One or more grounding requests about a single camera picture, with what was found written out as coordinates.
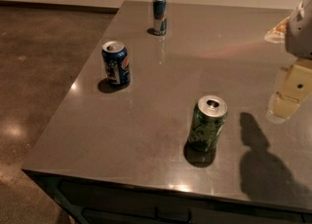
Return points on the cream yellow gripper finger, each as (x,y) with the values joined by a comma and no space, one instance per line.
(292,87)

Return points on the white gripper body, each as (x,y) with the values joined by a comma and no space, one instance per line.
(300,34)

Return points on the blue Pepsi can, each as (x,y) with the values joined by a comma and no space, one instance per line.
(116,63)

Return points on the green soda can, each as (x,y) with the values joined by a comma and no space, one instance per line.
(209,116)

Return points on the blue silver Red Bull can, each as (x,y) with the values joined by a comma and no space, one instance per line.
(159,17)

